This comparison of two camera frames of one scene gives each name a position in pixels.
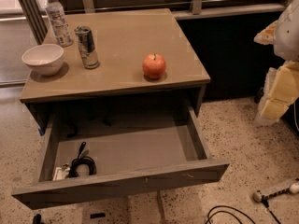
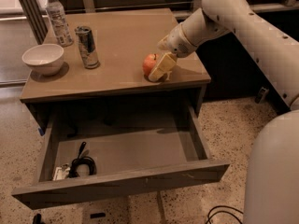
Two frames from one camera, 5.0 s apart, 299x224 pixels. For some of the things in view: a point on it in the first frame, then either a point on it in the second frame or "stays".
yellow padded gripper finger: [280, 91] → [165, 63]
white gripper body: [288, 35] → [177, 41]
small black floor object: [258, 97] stays
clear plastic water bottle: [63, 34] stays
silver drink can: [88, 48] stays
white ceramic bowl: [44, 60] stays
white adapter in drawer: [62, 173] stays
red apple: [153, 66] stays
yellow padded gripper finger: [266, 35] → [163, 44]
